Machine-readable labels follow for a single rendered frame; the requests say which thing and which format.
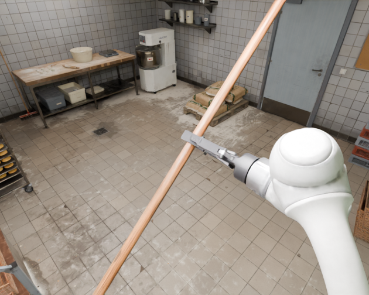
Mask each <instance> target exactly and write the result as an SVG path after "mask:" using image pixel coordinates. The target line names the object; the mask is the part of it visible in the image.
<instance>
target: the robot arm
mask: <svg viewBox="0 0 369 295"><path fill-rule="evenodd" d="M181 138H182V139H183V140H185V141H187V142H189V143H191V144H192V145H194V146H195V147H196V148H197V149H199V150H201V151H202V152H204V153H203V154H205V155H206V154H207V153H208V154H209V155H210V156H212V157H214V158H216V159H218V160H219V161H221V162H222V163H223V164H225V165H227V166H228V167H229V168H231V169H234V172H233V175H234V177H235V178H236V179H237V180H239V181H241V182H243V183H244V184H246V186H247V187H248V188H249V189H251V190H252V191H254V192H255V193H256V194H258V195H260V196H261V197H262V198H264V199H266V200H268V201H269V202H270V203H271V204H272V205H273V206H274V207H275V208H276V209H278V210H280V211H281V212H282V213H284V214H285V215H286V216H287V217H289V218H292V219H294V220H295V221H297V222H298V223H300V224H301V226H302V227H303V228H304V230H305V231H306V233H307V235H308V237H309V239H310V242H311V244H312V246H313V249H314V251H315V254H316V257H317V259H318V262H319V265H320V268H321V271H322V274H323V278H324V281H325V284H326V289H327V292H328V295H369V284H368V280H367V277H366V274H365V271H364V268H363V264H362V261H361V258H360V255H359V252H358V249H357V246H356V243H355V241H354V238H353V234H352V232H351V229H350V225H349V221H348V217H349V214H350V211H351V208H352V203H353V201H354V198H353V195H352V193H351V188H350V184H349V180H348V176H347V169H346V165H345V164H344V159H343V154H342V152H341V149H340V147H339V146H338V144H337V142H336V141H335V140H334V139H333V138H332V137H331V136H330V135H329V134H327V133H326V132H324V131H321V130H320V129H315V128H304V129H298V130H295V131H292V132H289V133H286V134H284V135H283V136H281V137H280V138H279V139H278V141H277V142H276V144H275V145H274V147H273V149H272V152H271V155H270V158H269V159H266V158H264V157H263V158H258V157H256V156H254V155H252V154H250V153H245V154H243V155H242V156H241V157H239V156H237V154H236V153H234V152H232V151H229V150H228V149H227V148H224V147H221V146H219V145H217V144H215V143H213V142H211V141H209V140H207V139H205V137H204V136H202V137H199V136H197V135H195V134H193V133H191V132H190V131H188V130H185V131H184V133H183V135H182V137H181Z"/></svg>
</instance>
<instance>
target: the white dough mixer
mask: <svg viewBox="0 0 369 295"><path fill-rule="evenodd" d="M139 41H140V44H138V45H137V46H136V47H135V51H136V60H137V64H138V66H140V67H139V75H140V81H141V89H142V90H144V91H146V92H153V93H154V94H156V92H157V91H158V90H161V89H163V88H166V87H169V86H171V85H172V86H174V87H175V86H176V84H177V79H176V63H175V40H174V30H173V29H168V28H156V29H150V30H143V31H140V32H139ZM141 44H142V45H141Z"/></svg>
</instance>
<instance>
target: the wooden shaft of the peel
mask: <svg viewBox="0 0 369 295"><path fill-rule="evenodd" d="M285 2H286V0H275V2H274V3H273V4H272V6H271V8H270V9H269V11H268V13H267V14H266V16H265V17H264V19H263V21H262V22H261V24H260V25H259V27H258V29H257V30H256V32H255V33H254V35H253V37H252V38H251V40H250V42H249V43H248V45H247V46H246V48H245V50H244V51H243V53H242V55H241V56H240V58H239V59H238V61H237V62H236V64H235V66H234V67H233V69H232V70H231V72H230V74H229V75H228V77H227V79H226V80H225V82H224V84H223V85H222V86H221V88H220V90H219V91H218V93H217V95H216V96H215V98H214V99H213V101H212V103H211V104H210V106H209V107H208V109H207V111H206V112H205V114H204V115H203V117H202V119H201V120H200V122H199V124H198V125H197V127H196V128H195V130H194V132H193V134H195V135H197V136H199V137H202V136H203V134H204V133H205V131H206V129H207V128H208V126H209V125H210V123H211V121H212V120H213V118H214V117H215V115H216V113H217V112H218V110H219V109H220V107H221V105H222V104H223V102H224V100H225V99H226V97H227V95H228V94H229V92H230V91H231V89H232V87H233V86H234V84H235V82H236V81H237V80H238V78H239V76H240V74H241V73H242V71H243V69H244V68H245V66H246V65H247V63H248V62H249V60H250V58H251V57H252V55H253V54H254V52H255V50H256V49H257V47H258V45H259V44H260V42H261V40H262V39H263V37H264V36H265V34H266V32H267V31H268V29H269V28H270V26H271V25H272V23H273V21H274V20H275V18H276V16H277V15H278V13H279V11H280V10H281V8H282V7H283V5H284V3H285ZM194 149H195V146H194V145H192V144H191V143H189V142H187V143H186V144H185V146H184V148H183V149H182V151H181V153H180V154H179V156H178V157H177V159H176V161H175V162H174V164H173V166H172V167H171V168H170V170H169V172H168V174H167V175H166V177H165V178H164V180H163V182H162V183H161V185H160V186H159V188H158V190H157V191H156V193H155V195H154V196H153V197H152V199H151V201H150V202H149V204H148V206H147V207H146V209H145V211H144V212H143V214H142V215H141V217H140V219H139V220H138V222H137V223H136V225H135V226H134V228H133V230H132V231H131V233H130V235H129V236H128V238H127V240H126V241H125V243H124V244H123V246H122V248H121V249H120V251H119V252H118V254H117V256H116V257H115V259H114V260H113V262H112V264H111V265H110V267H109V268H108V270H107V272H106V273H105V275H104V277H103V278H102V279H101V281H100V283H99V285H98V286H97V288H96V289H95V291H94V293H93V294H92V295H105V292H106V291H107V289H108V288H109V286H110V284H111V283H112V281H113V280H114V278H115V276H116V275H117V273H118V272H119V270H120V268H121V267H122V265H123V264H124V262H125V260H126V259H127V257H128V255H129V254H130V252H131V251H132V249H133V247H134V246H135V244H136V243H137V241H138V239H139V238H140V236H141V235H142V233H143V231H144V230H145V228H146V226H147V225H148V223H149V222H150V220H151V218H152V217H153V215H154V213H155V212H156V210H157V209H158V207H159V206H160V204H161V202H162V200H163V199H164V197H165V195H166V194H167V193H168V191H169V189H170V188H171V186H172V184H173V183H174V181H175V180H176V178H177V176H178V175H179V173H180V171H181V170H182V168H183V166H184V165H185V163H186V162H187V160H188V158H189V157H190V155H191V154H192V152H193V151H194Z"/></svg>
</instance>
